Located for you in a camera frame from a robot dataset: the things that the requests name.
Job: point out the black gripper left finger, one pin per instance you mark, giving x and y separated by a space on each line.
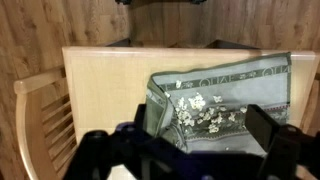
100 150

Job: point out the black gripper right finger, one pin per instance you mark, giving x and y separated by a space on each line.
276 143

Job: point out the green patterned kitchen towel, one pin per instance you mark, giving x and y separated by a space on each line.
233 90

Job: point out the wooden chair back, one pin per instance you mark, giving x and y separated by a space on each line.
33 133

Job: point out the scattered white popcorn pile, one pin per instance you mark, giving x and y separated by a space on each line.
196 101

